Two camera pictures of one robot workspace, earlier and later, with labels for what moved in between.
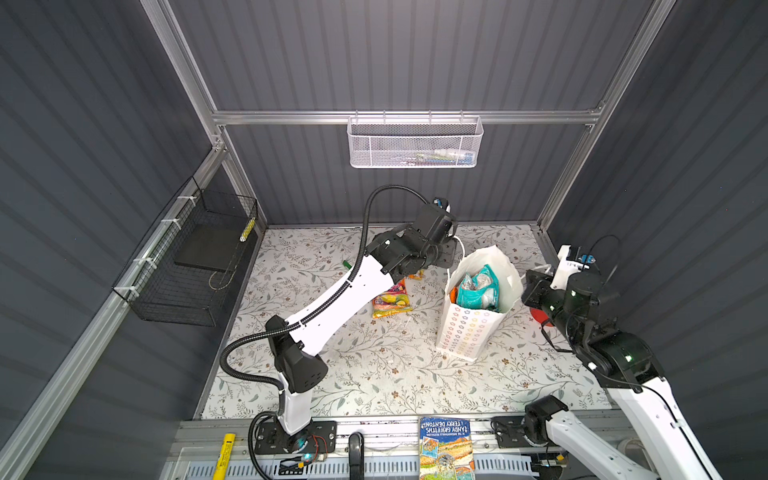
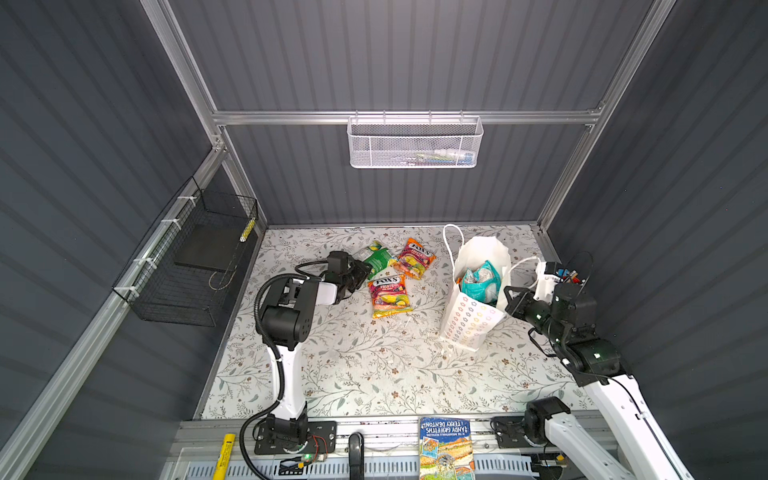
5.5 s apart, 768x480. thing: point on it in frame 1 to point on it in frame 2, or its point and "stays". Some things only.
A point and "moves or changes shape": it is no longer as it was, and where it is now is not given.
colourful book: x=445 y=449 stays
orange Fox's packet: x=392 y=302 stays
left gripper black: x=447 y=247 to x=361 y=272
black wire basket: x=182 y=270 stays
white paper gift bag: x=482 y=289 moves or changes shape
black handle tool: x=356 y=448 stays
